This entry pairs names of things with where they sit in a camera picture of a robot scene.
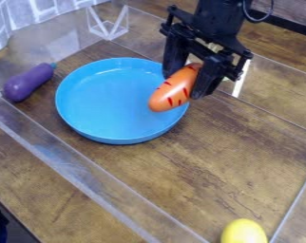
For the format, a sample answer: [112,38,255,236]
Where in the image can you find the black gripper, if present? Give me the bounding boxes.
[160,0,252,100]

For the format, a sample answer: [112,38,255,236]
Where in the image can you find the blue round plate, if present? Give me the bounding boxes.
[56,57,189,145]

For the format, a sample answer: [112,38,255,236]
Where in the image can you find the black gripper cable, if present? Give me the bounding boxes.
[241,0,275,24]

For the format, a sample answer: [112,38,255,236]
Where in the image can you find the orange toy carrot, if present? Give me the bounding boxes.
[148,63,201,112]

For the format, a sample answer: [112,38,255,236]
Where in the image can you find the black bar at back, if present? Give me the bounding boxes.
[247,9,306,36]

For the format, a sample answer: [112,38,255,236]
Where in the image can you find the clear acrylic triangle bracket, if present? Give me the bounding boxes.
[86,5,129,41]

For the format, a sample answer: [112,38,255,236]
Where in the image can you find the white grid curtain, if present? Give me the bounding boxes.
[0,0,109,50]

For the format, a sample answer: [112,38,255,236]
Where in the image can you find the purple toy eggplant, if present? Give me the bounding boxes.
[3,63,57,103]

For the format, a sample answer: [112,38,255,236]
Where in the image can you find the yellow toy lemon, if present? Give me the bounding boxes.
[220,218,267,243]

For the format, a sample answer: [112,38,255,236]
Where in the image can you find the clear acrylic enclosure wall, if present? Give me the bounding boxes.
[0,0,306,243]

